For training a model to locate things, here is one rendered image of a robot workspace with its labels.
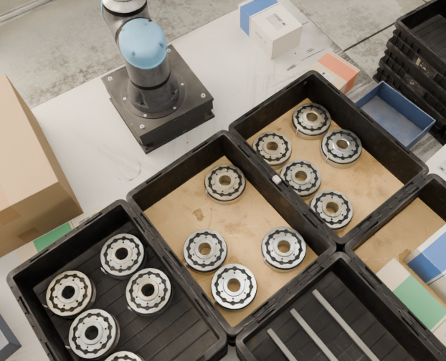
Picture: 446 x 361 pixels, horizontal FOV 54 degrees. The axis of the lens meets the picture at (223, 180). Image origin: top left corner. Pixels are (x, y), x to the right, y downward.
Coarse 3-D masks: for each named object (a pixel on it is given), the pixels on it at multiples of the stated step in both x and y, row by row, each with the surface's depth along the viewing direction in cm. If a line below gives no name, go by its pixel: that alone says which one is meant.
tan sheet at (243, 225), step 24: (192, 192) 111; (168, 216) 108; (192, 216) 108; (216, 216) 108; (240, 216) 108; (264, 216) 107; (168, 240) 105; (240, 240) 105; (264, 264) 102; (264, 288) 99; (240, 312) 97
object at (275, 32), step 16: (256, 0) 148; (272, 0) 147; (240, 16) 150; (256, 16) 144; (272, 16) 144; (288, 16) 144; (256, 32) 146; (272, 32) 141; (288, 32) 140; (272, 48) 142; (288, 48) 147
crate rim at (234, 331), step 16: (208, 144) 106; (240, 144) 105; (176, 160) 104; (256, 160) 103; (160, 176) 102; (128, 192) 100; (144, 224) 97; (160, 240) 95; (176, 256) 93; (320, 256) 92; (304, 272) 92; (192, 288) 90; (288, 288) 89; (208, 304) 88; (224, 320) 87
